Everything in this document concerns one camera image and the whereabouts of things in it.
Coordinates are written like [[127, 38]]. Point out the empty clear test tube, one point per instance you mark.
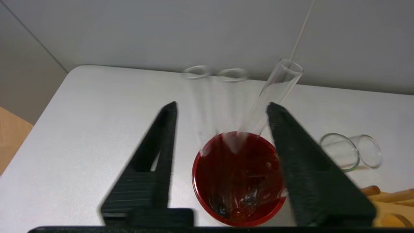
[[197, 97], [233, 97]]

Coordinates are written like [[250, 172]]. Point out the test tube with blue pigment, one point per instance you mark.
[[278, 84]]

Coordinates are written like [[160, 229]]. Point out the clear glass dish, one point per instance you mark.
[[343, 152]]

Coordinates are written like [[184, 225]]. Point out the dark red cup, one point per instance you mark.
[[239, 181]]

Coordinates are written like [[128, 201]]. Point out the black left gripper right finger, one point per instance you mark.
[[307, 181]]

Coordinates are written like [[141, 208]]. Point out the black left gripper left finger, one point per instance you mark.
[[166, 145]]

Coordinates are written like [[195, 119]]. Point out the wooden test tube rack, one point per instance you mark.
[[394, 213]]

